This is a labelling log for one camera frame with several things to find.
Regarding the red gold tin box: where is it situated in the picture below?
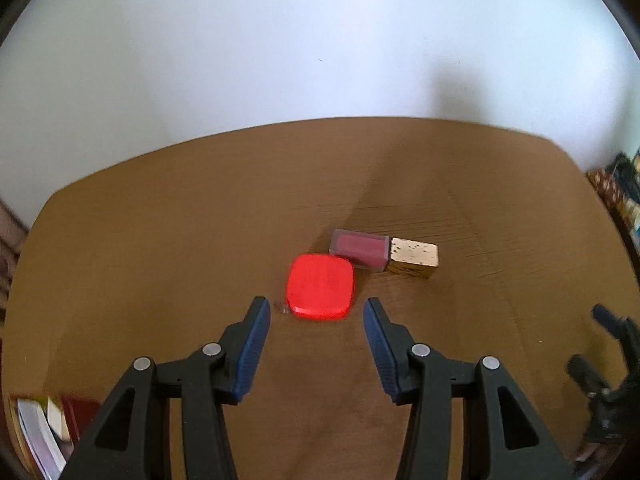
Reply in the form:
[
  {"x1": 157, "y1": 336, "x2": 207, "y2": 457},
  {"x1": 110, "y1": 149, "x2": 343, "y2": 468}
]
[{"x1": 10, "y1": 394, "x2": 101, "y2": 479}]

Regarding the red rounded square case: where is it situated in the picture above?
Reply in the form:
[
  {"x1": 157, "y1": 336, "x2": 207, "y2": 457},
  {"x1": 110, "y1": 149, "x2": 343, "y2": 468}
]
[{"x1": 285, "y1": 254, "x2": 355, "y2": 321}]

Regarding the lip gloss with gold cap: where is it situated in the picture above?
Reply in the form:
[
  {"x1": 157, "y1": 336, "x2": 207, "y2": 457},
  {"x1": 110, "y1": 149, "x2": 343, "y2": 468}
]
[{"x1": 330, "y1": 229, "x2": 439, "y2": 278}]

